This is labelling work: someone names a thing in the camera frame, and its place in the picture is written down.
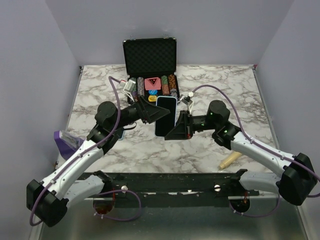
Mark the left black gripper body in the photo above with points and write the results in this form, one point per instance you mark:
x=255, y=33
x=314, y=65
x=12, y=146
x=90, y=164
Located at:
x=142, y=109

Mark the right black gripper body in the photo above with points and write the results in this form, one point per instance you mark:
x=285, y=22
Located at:
x=193, y=124

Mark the light blue phone case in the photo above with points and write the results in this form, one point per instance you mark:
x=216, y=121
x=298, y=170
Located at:
x=166, y=96

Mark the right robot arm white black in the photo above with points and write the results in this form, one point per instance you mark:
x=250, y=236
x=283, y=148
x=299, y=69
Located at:
x=291, y=176

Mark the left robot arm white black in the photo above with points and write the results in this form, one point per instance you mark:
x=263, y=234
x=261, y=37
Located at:
x=50, y=198

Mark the black aluminium poker chip case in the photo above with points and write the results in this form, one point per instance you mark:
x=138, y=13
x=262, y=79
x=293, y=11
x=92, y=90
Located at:
x=152, y=58

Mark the yellow dealer button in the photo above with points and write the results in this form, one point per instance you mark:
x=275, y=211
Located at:
x=152, y=98

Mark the blue dealer button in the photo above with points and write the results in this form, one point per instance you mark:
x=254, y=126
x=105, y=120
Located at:
x=153, y=92

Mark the pink card deck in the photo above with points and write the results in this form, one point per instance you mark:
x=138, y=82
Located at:
x=152, y=83

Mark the purple plastic card holder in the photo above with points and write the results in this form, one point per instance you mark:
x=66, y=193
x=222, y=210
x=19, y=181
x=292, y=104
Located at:
x=67, y=143

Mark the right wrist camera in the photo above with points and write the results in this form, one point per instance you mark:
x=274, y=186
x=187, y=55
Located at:
x=188, y=100

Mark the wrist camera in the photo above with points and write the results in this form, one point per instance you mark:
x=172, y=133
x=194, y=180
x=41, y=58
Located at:
x=130, y=88
x=188, y=100

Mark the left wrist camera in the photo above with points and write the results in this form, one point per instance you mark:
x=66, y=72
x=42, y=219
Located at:
x=130, y=88

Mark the beige wooden handle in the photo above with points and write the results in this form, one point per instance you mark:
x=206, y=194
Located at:
x=229, y=160

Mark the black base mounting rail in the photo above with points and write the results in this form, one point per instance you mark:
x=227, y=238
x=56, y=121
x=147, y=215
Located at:
x=172, y=190

